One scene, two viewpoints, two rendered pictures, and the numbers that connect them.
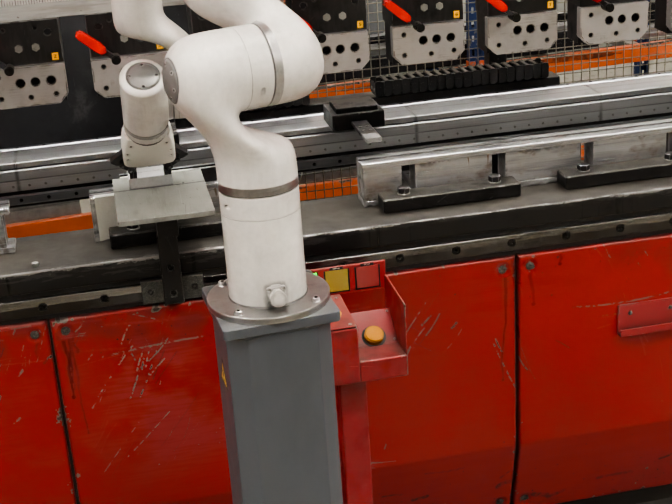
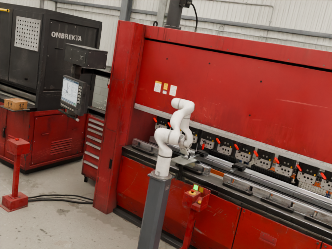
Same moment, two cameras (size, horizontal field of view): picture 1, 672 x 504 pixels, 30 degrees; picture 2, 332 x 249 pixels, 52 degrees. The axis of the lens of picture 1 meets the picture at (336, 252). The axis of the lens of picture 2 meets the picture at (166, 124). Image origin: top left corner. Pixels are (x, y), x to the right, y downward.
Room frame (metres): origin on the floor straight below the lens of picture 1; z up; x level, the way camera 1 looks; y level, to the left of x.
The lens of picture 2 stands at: (-0.31, -1.80, 2.11)
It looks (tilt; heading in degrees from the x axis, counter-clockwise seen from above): 13 degrees down; 43
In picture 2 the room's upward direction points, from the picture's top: 10 degrees clockwise
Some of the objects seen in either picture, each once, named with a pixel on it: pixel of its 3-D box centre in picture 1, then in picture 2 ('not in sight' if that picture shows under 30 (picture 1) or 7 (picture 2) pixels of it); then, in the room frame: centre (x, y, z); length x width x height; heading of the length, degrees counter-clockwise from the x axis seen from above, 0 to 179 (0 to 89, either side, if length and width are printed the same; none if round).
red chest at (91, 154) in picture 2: not in sight; (108, 152); (2.53, 1.90, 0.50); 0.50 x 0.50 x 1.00; 10
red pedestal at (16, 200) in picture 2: not in sight; (16, 173); (1.20, 1.81, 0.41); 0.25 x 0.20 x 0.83; 10
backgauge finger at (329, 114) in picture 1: (360, 120); (235, 168); (2.69, -0.07, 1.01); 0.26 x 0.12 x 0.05; 10
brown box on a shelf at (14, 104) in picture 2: not in sight; (14, 103); (1.43, 2.58, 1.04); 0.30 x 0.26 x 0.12; 105
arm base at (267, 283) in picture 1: (263, 243); (162, 165); (1.77, 0.11, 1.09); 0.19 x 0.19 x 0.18
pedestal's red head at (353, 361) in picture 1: (346, 323); (196, 197); (2.20, -0.01, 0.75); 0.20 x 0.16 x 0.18; 100
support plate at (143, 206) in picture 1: (161, 196); (183, 160); (2.31, 0.33, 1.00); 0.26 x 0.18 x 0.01; 10
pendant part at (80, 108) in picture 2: not in sight; (75, 95); (1.64, 1.46, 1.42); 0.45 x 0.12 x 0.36; 89
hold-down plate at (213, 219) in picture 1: (183, 228); (188, 169); (2.40, 0.31, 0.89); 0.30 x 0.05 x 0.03; 100
